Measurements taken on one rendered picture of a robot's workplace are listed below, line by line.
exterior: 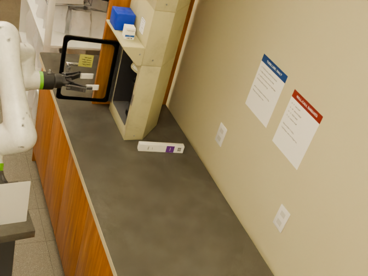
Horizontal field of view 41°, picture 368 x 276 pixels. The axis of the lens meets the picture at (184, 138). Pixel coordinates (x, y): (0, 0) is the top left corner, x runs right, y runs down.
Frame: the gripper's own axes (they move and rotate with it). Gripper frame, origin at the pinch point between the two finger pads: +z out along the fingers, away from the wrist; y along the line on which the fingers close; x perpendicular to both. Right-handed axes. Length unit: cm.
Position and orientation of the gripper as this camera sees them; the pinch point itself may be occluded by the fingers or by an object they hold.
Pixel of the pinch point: (92, 81)
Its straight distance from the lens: 266.3
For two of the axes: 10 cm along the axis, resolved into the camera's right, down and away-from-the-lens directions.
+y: -3.8, -6.0, 7.1
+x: -2.5, 8.0, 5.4
